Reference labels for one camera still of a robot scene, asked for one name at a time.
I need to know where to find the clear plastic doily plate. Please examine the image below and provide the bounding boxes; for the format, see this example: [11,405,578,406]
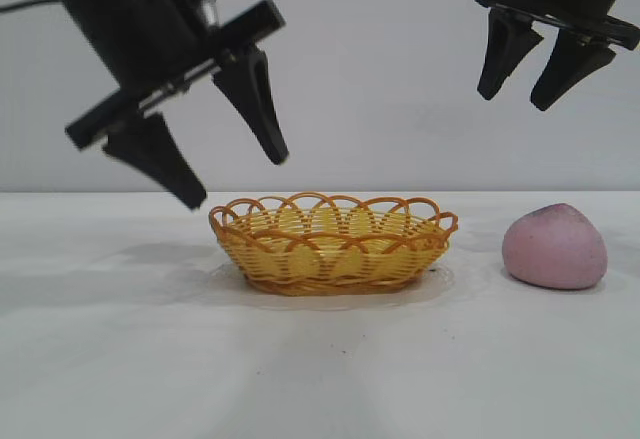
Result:
[207,261,457,313]

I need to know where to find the yellow woven plastic basket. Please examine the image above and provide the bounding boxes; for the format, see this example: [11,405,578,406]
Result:
[208,191,459,298]

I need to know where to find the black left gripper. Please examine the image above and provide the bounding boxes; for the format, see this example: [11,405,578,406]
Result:
[29,0,290,212]

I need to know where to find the pink peach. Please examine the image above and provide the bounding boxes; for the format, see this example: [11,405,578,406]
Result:
[501,202,610,291]

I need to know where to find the black cable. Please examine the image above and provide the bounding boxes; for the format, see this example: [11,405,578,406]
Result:
[0,0,64,14]

